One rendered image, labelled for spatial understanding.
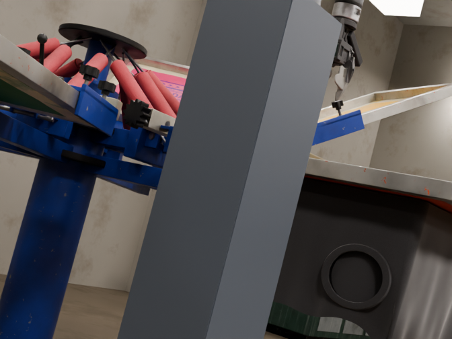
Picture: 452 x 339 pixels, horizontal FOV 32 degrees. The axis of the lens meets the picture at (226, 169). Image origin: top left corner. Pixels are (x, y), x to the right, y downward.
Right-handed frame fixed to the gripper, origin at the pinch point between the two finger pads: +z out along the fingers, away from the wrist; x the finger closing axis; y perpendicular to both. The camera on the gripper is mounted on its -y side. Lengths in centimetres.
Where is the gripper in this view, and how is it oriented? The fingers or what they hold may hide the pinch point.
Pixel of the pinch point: (330, 95)
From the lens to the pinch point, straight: 217.0
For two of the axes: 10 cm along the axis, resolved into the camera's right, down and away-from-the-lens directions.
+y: -5.6, -1.8, -8.1
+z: -2.4, 9.7, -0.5
